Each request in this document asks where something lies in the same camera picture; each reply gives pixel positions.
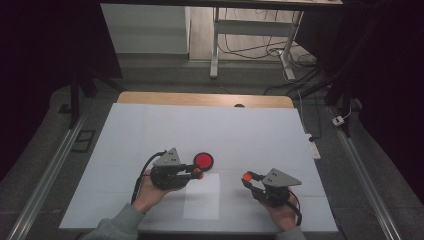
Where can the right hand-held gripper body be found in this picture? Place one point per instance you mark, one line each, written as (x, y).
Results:
(278, 186)

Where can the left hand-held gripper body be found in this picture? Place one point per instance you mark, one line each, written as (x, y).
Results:
(166, 173)

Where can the orange stamp cap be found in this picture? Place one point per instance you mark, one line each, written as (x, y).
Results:
(247, 177)

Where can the round red ink pad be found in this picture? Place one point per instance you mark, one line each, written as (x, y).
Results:
(203, 161)

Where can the white paper sheet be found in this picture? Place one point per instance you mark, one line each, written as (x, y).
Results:
(201, 200)

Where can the person's left hand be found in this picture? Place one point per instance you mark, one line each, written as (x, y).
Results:
(150, 196)

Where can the person's right hand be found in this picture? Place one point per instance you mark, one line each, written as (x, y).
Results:
(283, 215)

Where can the white table cover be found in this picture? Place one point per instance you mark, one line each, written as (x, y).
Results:
(216, 133)

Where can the white power strip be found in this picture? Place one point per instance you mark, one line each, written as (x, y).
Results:
(313, 146)

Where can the small white adapter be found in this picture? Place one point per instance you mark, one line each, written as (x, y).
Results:
(338, 120)

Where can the black stand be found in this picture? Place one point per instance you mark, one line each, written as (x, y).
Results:
(343, 90)
(75, 96)

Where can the grey cabinet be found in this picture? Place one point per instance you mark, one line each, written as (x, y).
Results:
(146, 30)

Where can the metal floor rail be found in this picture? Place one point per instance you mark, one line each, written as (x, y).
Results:
(43, 180)
(363, 180)

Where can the white desk frame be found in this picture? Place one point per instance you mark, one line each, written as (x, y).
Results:
(253, 28)

